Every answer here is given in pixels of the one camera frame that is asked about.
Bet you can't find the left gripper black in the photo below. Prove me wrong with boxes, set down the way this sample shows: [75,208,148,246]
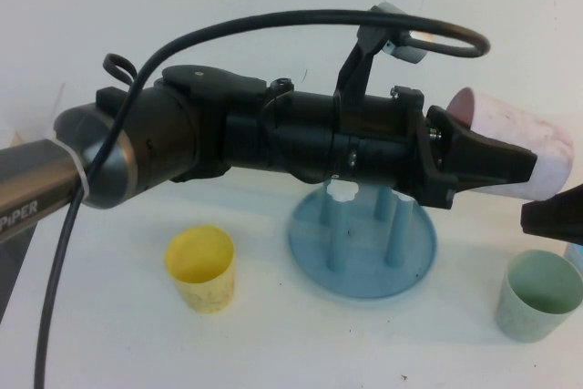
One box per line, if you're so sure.
[332,86,538,209]

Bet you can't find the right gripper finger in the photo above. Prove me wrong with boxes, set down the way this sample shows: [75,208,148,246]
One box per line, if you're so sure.
[521,181,583,221]
[522,213,583,245]

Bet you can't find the pink plastic cup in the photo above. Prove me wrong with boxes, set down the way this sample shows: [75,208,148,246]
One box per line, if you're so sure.
[445,87,576,201]

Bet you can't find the light blue plastic cup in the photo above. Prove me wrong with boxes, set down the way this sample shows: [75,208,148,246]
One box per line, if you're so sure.
[564,242,583,268]

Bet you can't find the green plastic cup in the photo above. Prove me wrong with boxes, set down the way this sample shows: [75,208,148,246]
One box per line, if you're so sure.
[495,250,583,344]

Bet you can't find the blue cup stand white caps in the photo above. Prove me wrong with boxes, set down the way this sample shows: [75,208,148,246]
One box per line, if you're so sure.
[286,179,439,302]

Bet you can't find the yellow plastic cup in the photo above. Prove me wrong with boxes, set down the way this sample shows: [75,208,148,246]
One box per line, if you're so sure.
[163,224,236,315]

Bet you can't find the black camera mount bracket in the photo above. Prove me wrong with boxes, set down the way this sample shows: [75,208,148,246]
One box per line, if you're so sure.
[333,36,379,110]

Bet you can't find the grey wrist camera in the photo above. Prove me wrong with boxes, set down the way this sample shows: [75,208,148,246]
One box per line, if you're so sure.
[355,1,427,65]

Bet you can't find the short black looped cable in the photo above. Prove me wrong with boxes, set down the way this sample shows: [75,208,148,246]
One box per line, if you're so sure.
[103,53,138,87]

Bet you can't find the white cable tie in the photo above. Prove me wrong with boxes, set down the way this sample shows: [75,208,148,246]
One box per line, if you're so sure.
[52,131,92,194]

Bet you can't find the long black camera cable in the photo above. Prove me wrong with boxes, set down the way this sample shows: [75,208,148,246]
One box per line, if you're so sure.
[38,8,492,389]

